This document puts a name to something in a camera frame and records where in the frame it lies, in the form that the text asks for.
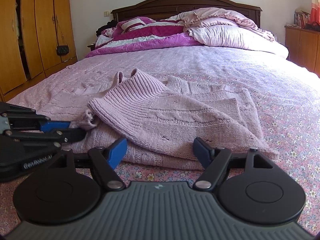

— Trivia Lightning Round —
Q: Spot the red orange curtain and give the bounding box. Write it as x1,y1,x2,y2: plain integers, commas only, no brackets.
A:
309,0,320,24

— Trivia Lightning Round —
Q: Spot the yellow wooden wardrobe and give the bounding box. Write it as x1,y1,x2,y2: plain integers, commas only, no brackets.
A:
1,0,78,102

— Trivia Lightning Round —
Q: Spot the black clothes pile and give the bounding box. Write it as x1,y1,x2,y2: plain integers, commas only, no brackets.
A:
95,20,118,37

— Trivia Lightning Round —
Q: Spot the wooden side cabinet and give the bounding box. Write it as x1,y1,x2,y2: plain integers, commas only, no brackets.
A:
285,26,320,76

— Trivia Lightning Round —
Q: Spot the pink cable knit cardigan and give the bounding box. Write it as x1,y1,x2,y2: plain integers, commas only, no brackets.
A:
40,69,279,170

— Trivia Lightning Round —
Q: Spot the stack of books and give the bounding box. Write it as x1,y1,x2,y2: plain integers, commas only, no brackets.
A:
295,10,310,28

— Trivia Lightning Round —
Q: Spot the small black hanging bag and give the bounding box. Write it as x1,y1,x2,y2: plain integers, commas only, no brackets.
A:
56,45,69,56

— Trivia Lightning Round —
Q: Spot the pink ruffled blanket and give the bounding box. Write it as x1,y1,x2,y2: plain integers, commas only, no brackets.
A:
168,7,276,42

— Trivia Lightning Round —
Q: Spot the dark wooden headboard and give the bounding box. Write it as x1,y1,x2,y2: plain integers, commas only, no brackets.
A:
111,0,262,26

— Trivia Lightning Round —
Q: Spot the dark wooden nightstand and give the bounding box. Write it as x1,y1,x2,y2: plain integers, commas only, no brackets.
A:
87,43,95,51

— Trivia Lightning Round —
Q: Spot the pink floral bed sheet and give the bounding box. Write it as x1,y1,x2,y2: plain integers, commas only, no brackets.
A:
10,46,319,234

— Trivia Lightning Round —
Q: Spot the magenta white striped quilt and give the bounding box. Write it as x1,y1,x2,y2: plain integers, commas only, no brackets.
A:
86,16,200,58

